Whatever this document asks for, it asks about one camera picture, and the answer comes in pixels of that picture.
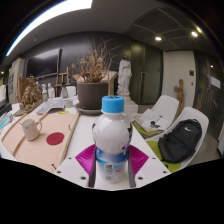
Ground colourful book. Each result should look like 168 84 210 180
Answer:
0 112 14 129

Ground black backpack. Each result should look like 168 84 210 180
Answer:
157 118 203 164

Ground blue-capped white drink bottle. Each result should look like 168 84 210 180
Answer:
91 95 134 184

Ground spread newspaper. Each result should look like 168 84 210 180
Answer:
34 97 66 115

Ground black printer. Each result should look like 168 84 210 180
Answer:
0 101 13 116

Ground white chair with papers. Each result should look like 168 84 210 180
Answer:
133 94 180 136

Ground dried plant in dark pot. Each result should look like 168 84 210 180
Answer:
71 38 116 110

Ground wooden figure by wall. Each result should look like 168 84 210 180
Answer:
173 78 185 116

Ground ceiling spot lights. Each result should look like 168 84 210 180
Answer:
154 25 204 42

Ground stack of papers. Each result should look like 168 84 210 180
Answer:
134 108 169 133

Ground light wooden drawing board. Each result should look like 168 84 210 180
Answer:
1 112 81 174

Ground flat round red coaster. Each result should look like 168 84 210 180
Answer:
45 131 65 146

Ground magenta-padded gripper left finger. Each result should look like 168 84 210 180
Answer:
53 143 98 189

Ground wooden easel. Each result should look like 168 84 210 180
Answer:
54 66 71 98

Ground white cabinet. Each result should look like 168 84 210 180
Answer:
7 58 26 104

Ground clear spray bottle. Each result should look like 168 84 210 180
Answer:
41 83 48 103

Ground white chair with backpack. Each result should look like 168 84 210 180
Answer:
146 106 210 173

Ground white ceramic mug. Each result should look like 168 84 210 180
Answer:
19 118 43 142

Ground grey plant saucer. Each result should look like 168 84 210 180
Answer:
73 102 103 116

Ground white chair behind table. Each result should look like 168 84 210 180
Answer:
65 85 78 98

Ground green seat cushion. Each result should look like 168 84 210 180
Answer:
132 121 163 138
146 140 183 174

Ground white plaster statue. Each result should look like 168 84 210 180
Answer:
115 58 139 116

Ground small grey bottle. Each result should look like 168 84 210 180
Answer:
59 83 69 99

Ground black wall screen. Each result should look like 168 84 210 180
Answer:
25 48 62 80

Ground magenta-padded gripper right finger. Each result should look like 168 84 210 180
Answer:
127 144 172 189

